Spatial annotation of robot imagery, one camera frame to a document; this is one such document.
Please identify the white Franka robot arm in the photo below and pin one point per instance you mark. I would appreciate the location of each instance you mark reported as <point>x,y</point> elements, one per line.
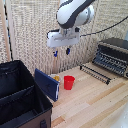
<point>74,12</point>

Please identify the red plastic cup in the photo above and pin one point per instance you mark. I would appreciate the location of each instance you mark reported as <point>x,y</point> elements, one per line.
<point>69,82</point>

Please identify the black fabric storage bin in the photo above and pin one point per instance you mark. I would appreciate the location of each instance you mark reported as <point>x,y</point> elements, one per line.
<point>20,96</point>

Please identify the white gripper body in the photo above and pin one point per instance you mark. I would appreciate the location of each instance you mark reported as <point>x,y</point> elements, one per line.
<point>62,38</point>

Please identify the yellow object in bowl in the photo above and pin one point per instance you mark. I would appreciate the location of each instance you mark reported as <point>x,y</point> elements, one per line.
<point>56,78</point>

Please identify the black toaster oven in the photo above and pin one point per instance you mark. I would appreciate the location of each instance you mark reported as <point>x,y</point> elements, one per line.
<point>112,56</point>

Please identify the blue book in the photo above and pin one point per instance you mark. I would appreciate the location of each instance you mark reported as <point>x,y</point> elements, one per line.
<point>46,83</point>

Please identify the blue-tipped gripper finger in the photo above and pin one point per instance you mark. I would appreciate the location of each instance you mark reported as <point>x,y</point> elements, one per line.
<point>68,50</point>
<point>55,52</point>

